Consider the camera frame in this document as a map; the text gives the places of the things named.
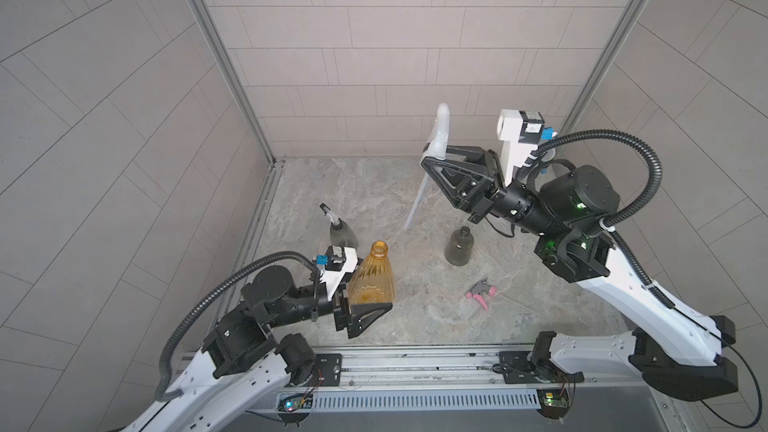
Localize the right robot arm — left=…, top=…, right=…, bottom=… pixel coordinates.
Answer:
left=421, top=147, right=738, bottom=402

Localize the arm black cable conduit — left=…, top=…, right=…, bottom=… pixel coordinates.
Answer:
left=154, top=250, right=319, bottom=403
left=527, top=128, right=676, bottom=307

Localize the clear spray nozzle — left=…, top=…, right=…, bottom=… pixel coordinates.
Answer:
left=403, top=103, right=450, bottom=230

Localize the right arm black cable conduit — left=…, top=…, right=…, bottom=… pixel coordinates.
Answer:
left=527, top=128, right=676, bottom=307

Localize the dark grey bottle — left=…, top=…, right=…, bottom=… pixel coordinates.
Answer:
left=444, top=226, right=474, bottom=266

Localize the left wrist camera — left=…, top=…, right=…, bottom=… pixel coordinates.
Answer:
left=315, top=246, right=358, bottom=300

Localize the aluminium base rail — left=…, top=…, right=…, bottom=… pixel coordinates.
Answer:
left=173, top=344, right=661, bottom=415

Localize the black white spray nozzle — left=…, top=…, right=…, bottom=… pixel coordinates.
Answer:
left=320, top=203, right=340, bottom=227

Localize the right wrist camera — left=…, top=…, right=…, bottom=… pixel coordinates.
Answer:
left=497, top=109, right=557, bottom=186

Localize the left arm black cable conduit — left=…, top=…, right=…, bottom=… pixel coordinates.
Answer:
left=154, top=250, right=319, bottom=403

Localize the pink grey spray nozzle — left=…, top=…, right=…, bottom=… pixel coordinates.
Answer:
left=465, top=279, right=498, bottom=311

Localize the orange plastic bottle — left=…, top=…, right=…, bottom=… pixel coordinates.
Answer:
left=347, top=241, right=395, bottom=305

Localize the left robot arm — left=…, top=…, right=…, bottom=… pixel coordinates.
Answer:
left=127, top=252, right=395, bottom=431

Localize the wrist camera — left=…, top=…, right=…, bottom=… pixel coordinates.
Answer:
left=497, top=109, right=557, bottom=186
left=315, top=246, right=358, bottom=300

